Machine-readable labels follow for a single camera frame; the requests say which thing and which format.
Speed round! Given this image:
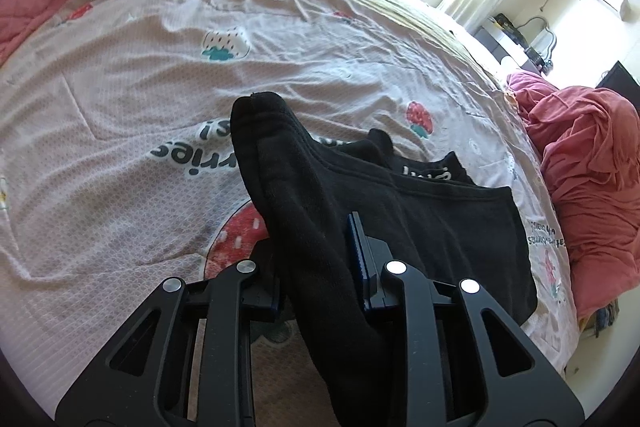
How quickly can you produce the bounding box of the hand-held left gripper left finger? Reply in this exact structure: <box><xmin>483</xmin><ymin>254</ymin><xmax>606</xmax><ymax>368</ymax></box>
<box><xmin>55</xmin><ymin>259</ymin><xmax>281</xmax><ymax>427</ymax></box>

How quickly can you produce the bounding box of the printed pale bed sheet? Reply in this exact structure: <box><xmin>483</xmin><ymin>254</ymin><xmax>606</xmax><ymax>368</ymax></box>
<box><xmin>0</xmin><ymin>0</ymin><xmax>581</xmax><ymax>427</ymax></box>

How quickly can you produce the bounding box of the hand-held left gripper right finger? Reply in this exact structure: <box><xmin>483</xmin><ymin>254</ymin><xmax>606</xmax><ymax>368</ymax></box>
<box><xmin>347</xmin><ymin>212</ymin><xmax>586</xmax><ymax>427</ymax></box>

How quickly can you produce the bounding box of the crumpled pink-red cloth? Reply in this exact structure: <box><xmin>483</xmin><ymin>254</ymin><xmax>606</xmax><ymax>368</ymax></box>
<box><xmin>505</xmin><ymin>72</ymin><xmax>640</xmax><ymax>323</ymax></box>

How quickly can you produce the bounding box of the black shirt with orange cuffs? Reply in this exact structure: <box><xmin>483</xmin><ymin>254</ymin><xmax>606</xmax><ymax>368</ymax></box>
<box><xmin>231</xmin><ymin>92</ymin><xmax>538</xmax><ymax>427</ymax></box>

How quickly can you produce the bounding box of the black monitor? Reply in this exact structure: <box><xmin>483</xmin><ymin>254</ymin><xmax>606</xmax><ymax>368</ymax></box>
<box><xmin>597</xmin><ymin>62</ymin><xmax>640</xmax><ymax>108</ymax></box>

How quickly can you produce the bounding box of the white desk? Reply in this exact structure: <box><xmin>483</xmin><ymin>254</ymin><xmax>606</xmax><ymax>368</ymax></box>
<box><xmin>475</xmin><ymin>14</ymin><xmax>558</xmax><ymax>75</ymax></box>

